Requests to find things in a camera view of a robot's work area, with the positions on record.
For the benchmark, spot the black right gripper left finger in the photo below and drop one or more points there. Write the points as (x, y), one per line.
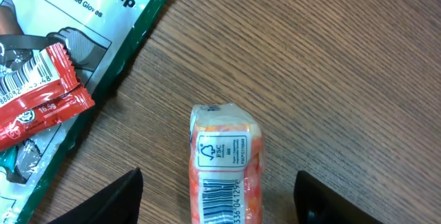
(118, 203)

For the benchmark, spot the green 3M gloves package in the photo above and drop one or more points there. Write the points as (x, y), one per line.
(100, 37)

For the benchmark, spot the red snack stick packet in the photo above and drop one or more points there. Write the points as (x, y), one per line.
(44, 92)

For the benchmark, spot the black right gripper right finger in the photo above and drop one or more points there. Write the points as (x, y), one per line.
(318, 204)

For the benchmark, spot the orange Kleenex tissue pack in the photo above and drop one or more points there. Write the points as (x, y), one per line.
(225, 165)

